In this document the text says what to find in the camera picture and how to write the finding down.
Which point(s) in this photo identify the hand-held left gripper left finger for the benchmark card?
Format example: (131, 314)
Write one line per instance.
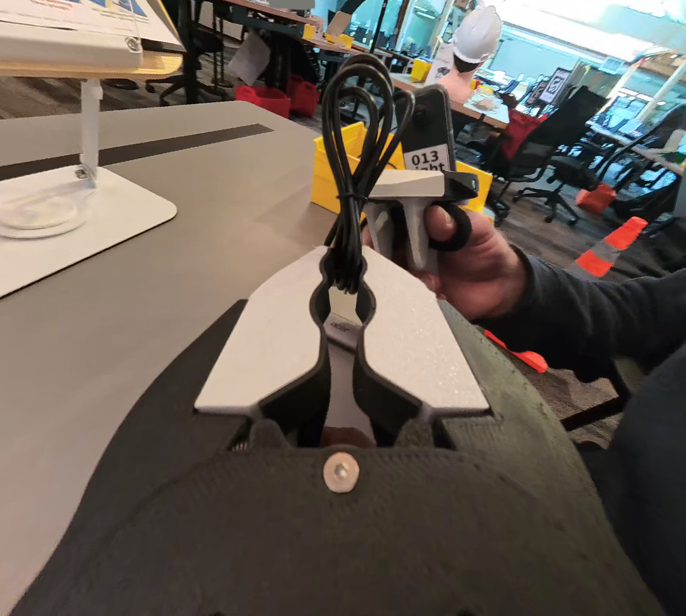
(268, 353)

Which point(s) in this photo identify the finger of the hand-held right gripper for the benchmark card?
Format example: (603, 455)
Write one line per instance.
(412, 184)

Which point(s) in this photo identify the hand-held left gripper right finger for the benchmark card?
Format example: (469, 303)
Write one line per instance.
(423, 353)

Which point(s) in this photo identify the black twist tie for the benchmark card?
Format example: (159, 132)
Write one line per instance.
(351, 194)

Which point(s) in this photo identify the yellow plastic bin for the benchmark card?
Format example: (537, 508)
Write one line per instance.
(324, 187)

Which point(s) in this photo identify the person's right forearm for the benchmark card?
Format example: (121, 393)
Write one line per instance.
(589, 315)

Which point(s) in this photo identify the person's right hand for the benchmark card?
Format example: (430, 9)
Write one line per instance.
(482, 273)

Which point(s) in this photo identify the white printed box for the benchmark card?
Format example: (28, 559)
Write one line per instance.
(442, 66)

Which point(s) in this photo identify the mannequin head with hard hat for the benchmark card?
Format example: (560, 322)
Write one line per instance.
(474, 37)

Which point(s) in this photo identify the black mesh office chair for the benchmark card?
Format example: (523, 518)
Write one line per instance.
(536, 181)

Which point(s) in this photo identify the small orange bin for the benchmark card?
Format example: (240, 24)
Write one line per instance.
(595, 197)

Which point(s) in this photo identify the white hanging paper sheet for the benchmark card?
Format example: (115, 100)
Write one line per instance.
(249, 58)

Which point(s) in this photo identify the orange grey striped traffic cone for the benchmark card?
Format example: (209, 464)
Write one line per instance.
(605, 251)

